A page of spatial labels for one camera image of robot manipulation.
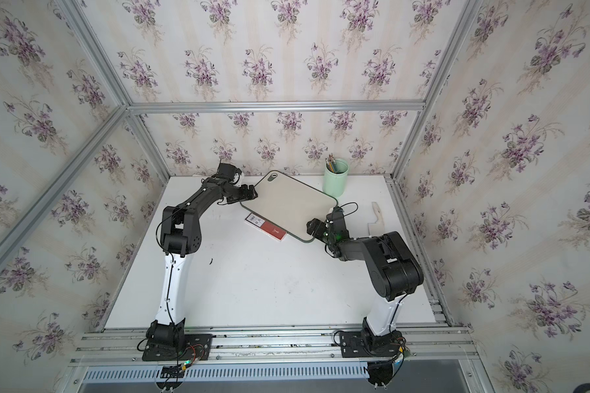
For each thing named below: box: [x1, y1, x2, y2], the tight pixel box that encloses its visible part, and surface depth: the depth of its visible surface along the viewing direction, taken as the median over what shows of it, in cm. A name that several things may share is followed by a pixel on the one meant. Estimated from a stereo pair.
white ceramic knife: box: [367, 201, 386, 237], surface depth 105 cm
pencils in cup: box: [324, 153, 336, 173], surface depth 106 cm
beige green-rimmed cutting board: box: [240, 170, 339, 243], surface depth 113 cm
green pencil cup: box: [322, 158, 350, 198], surface depth 110 cm
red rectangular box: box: [244, 212, 288, 242], surface depth 103 cm
